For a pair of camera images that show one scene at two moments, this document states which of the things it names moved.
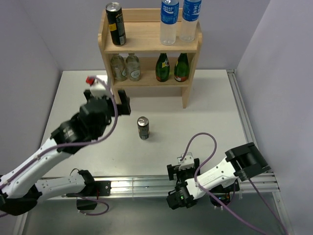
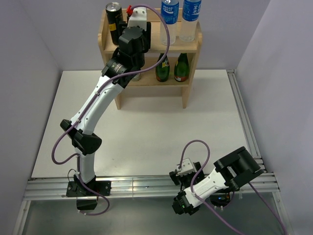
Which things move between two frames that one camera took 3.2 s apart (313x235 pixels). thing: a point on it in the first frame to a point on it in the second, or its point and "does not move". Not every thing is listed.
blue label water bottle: x=169 y=9 does not move
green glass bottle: x=163 y=68 does not move
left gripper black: x=123 y=108 to x=146 y=36
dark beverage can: x=115 y=14 does not move
